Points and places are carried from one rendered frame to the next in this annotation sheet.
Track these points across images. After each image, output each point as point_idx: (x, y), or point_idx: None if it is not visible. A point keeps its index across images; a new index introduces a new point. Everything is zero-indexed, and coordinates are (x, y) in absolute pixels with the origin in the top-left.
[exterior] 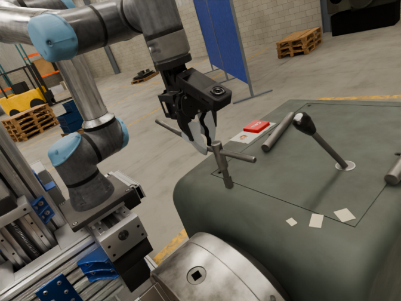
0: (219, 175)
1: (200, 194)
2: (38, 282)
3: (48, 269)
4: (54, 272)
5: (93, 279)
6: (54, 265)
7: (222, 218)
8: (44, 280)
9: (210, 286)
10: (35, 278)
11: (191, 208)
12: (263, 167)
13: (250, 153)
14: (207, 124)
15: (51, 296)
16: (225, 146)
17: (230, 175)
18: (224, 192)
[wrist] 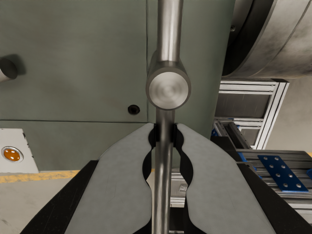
0: (143, 100)
1: (203, 98)
2: (305, 197)
3: (297, 202)
4: (290, 197)
5: (253, 167)
6: (290, 202)
7: (230, 11)
8: (299, 196)
9: None
10: (309, 203)
11: (216, 102)
12: (65, 24)
13: (45, 96)
14: (133, 185)
15: (292, 179)
16: (60, 163)
17: (131, 81)
18: (185, 47)
